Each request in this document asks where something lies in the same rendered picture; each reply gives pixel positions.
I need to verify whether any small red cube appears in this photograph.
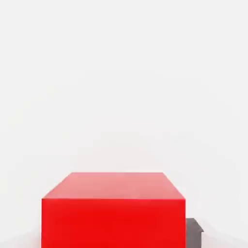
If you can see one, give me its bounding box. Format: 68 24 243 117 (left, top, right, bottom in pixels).
41 171 186 248

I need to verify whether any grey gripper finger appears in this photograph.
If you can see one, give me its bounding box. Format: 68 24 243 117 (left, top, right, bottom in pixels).
185 217 217 248

